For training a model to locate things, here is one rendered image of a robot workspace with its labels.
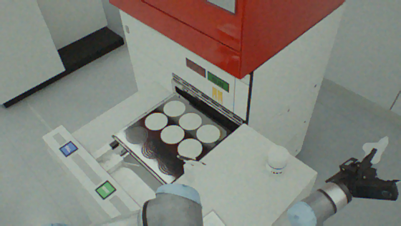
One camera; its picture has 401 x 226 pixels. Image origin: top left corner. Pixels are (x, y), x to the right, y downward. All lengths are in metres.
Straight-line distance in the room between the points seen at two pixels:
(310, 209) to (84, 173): 0.81
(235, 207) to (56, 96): 2.33
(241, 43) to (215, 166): 0.46
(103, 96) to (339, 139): 1.97
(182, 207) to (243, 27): 0.56
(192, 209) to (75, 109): 2.28
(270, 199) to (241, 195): 0.10
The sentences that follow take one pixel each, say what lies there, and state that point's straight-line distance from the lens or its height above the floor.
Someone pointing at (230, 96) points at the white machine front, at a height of 1.06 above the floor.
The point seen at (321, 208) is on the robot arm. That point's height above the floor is 1.19.
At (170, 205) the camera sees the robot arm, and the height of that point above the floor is 1.27.
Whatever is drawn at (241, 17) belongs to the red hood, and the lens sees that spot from 1.03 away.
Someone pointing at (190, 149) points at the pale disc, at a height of 0.90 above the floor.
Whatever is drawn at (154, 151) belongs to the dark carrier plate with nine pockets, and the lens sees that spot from 1.38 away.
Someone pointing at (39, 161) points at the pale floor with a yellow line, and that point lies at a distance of 2.75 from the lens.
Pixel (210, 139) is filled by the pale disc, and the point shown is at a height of 0.90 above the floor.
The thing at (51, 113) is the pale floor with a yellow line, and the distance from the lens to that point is 3.05.
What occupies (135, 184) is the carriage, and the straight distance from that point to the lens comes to 1.33.
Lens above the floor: 2.00
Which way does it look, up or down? 47 degrees down
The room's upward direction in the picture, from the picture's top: 3 degrees counter-clockwise
